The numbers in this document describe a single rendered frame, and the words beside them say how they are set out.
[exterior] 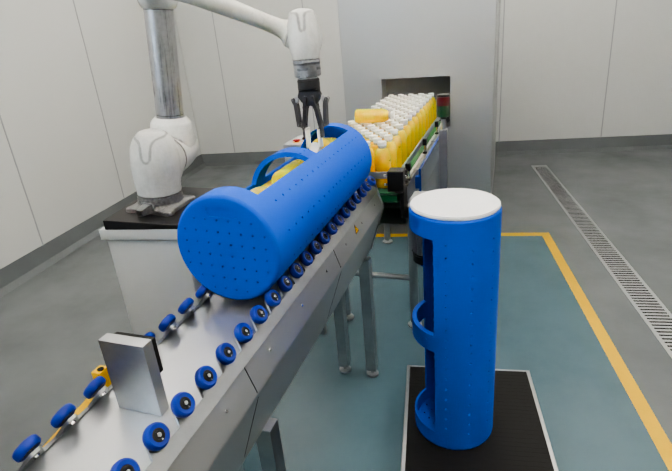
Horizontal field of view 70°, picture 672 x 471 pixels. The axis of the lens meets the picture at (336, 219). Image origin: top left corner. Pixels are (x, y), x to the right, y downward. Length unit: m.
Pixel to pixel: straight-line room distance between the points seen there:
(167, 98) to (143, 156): 0.27
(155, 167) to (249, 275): 0.68
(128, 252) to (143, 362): 0.93
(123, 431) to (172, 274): 0.86
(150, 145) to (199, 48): 5.03
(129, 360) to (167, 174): 0.92
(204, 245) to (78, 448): 0.50
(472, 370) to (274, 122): 5.21
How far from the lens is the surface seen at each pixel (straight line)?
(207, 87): 6.74
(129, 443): 0.99
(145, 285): 1.87
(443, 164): 2.36
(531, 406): 2.14
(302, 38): 1.61
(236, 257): 1.19
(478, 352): 1.68
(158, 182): 1.76
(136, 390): 1.01
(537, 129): 6.35
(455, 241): 1.45
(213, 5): 1.70
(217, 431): 1.03
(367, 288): 2.17
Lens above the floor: 1.56
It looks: 21 degrees down
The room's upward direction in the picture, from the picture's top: 5 degrees counter-clockwise
